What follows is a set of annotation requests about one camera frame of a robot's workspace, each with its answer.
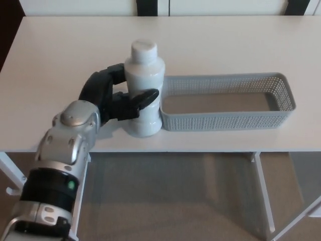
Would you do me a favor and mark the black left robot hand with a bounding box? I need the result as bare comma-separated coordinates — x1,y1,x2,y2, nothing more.
79,64,160,126

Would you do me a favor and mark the black vertical panel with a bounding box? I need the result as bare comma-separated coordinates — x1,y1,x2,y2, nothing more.
285,0,310,16
136,0,157,17

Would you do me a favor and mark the white plastic bottle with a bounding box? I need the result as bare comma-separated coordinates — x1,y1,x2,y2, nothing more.
124,39,166,138

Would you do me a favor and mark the grey perforated plastic basket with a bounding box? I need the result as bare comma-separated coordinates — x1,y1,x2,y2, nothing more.
159,72,297,133

